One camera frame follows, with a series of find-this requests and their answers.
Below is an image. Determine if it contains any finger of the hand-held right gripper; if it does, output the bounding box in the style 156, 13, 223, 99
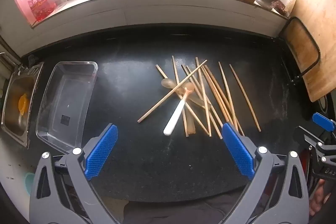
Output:
293, 125, 321, 148
312, 112, 336, 132

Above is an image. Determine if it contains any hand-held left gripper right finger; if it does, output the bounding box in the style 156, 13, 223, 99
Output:
218, 122, 310, 224

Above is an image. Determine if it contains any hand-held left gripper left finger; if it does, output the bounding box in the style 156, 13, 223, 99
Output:
29, 123, 124, 224

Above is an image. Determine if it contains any wooden spoon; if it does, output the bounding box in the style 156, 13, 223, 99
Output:
184, 106, 196, 136
161, 78, 184, 94

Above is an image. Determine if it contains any clear plastic container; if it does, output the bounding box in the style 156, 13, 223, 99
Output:
35, 61, 99, 155

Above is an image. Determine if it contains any white handled spoon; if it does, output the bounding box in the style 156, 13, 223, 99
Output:
163, 82, 195, 136

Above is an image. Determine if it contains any pile of wooden chopsticks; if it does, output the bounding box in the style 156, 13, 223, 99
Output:
138, 56, 261, 139

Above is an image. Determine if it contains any person's right hand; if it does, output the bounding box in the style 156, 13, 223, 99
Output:
309, 179, 333, 217

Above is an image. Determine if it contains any dark round object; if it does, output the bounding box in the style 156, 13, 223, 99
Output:
318, 95, 329, 113

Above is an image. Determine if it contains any red plastic object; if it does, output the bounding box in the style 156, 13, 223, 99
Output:
301, 149, 313, 189

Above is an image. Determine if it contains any black metal board rack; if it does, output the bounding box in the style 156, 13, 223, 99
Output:
278, 16, 321, 83

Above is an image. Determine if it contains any teal plastic basket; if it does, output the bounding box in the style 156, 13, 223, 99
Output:
25, 173, 36, 195

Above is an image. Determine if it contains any orange sink strainer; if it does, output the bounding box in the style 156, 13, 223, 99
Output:
18, 93, 29, 115

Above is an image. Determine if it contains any stainless steel sink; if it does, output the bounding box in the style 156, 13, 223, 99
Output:
0, 61, 44, 148

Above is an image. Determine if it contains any large wooden cutting board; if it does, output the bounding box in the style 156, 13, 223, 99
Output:
289, 0, 336, 102

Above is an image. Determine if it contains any plastic bag of dried food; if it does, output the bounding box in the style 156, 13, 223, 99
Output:
273, 0, 300, 17

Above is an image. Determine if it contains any metal faucet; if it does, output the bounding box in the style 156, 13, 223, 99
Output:
0, 52, 21, 75

